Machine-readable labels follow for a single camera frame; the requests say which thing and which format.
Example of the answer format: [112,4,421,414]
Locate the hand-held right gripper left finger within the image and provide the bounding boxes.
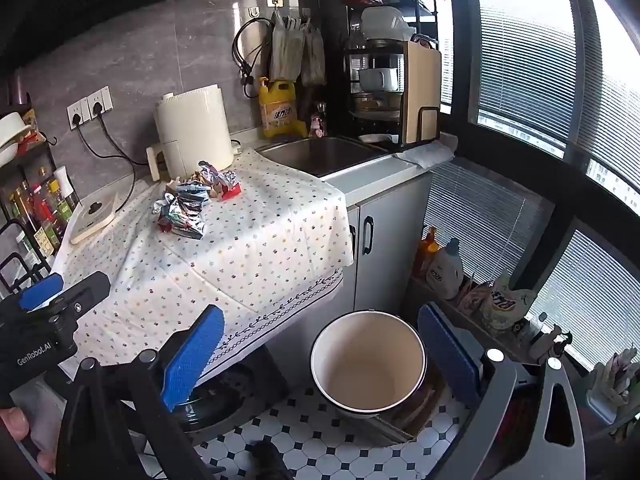
[55,304,226,480]

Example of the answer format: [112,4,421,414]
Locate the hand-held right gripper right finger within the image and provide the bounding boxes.
[417,302,586,480]

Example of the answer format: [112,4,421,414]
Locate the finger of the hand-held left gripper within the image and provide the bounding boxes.
[17,272,65,312]
[50,271,112,311]

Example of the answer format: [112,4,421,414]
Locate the white round trash bin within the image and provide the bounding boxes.
[309,310,428,421]

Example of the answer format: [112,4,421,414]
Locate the silver snack bag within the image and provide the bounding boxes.
[156,199,208,240]

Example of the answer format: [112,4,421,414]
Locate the blue silver wrapper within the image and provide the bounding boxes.
[167,180,213,206]

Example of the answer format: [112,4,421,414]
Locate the shiny foil wrapper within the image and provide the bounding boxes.
[199,160,240,188]

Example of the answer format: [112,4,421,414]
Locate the person's left hand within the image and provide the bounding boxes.
[0,406,56,476]

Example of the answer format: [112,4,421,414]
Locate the front-load washing machine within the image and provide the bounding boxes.
[175,280,361,436]

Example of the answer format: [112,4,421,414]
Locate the small paper pouches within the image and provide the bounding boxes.
[457,275,488,316]

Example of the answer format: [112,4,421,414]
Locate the white flat kitchen appliance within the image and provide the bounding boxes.
[70,195,121,246]

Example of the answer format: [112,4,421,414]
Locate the green white refill pouch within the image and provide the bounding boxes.
[480,270,536,336]

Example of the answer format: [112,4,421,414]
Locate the white laundry detergent bottle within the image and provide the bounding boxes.
[431,237,466,301]

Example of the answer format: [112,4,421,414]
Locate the row of condiment bottles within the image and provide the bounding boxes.
[5,165,81,261]

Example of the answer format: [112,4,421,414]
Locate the floral white tablecloth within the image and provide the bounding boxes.
[50,147,355,381]

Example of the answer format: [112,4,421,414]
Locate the orange bottle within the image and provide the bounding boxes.
[417,226,441,281]

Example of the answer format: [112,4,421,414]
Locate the person's dark shoe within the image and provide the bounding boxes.
[250,440,292,480]

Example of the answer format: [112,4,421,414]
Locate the slatted window blind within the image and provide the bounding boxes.
[475,0,581,146]
[430,160,541,281]
[530,230,640,356]
[585,0,640,196]

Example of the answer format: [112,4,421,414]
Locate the grey sink cabinet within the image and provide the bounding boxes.
[345,170,433,306]

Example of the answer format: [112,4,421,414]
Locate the white bowl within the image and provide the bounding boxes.
[0,112,33,166]

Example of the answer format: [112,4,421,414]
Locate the white dishcloth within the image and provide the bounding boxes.
[395,140,458,168]

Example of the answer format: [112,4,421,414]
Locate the purple cup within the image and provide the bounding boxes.
[9,76,32,107]

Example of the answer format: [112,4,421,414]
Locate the stainless steel sink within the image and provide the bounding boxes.
[255,135,391,178]

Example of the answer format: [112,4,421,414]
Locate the yellow detergent bottle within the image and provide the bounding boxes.
[257,76,307,140]

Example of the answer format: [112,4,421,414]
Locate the small pink bottle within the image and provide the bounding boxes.
[310,102,328,138]

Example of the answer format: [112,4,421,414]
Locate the wooden cutting board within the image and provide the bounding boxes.
[402,41,443,145]

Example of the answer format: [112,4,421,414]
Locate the black dish rack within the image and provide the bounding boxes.
[342,0,443,148]

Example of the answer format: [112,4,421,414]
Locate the hanging plastic bag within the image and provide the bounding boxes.
[300,20,327,88]
[270,10,306,83]

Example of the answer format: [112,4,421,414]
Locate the white plastic container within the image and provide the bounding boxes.
[360,6,416,43]

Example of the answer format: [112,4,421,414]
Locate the black wire shelf rack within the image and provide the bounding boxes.
[0,92,76,291]

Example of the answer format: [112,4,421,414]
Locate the black power cable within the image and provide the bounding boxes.
[75,107,151,166]

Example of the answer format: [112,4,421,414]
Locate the white wall socket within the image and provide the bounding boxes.
[67,100,92,126]
[87,87,113,116]

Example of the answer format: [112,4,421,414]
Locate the black window frame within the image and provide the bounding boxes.
[440,0,640,376]

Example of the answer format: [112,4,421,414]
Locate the coiled black cable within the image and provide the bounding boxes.
[231,17,273,98]

